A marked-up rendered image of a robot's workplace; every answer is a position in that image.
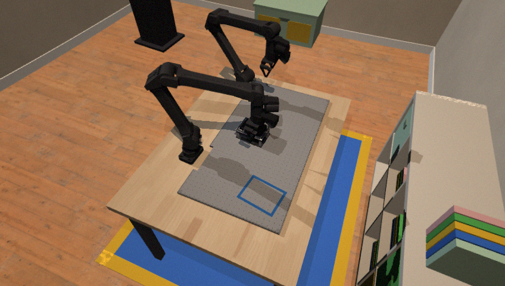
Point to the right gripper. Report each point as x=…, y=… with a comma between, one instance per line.
x=250, y=122

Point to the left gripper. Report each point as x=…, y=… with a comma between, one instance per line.
x=264, y=61

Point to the blue tape outline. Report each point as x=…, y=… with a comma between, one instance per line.
x=270, y=214

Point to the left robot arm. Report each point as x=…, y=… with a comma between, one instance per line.
x=268, y=29

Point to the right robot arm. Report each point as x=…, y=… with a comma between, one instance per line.
x=163, y=77

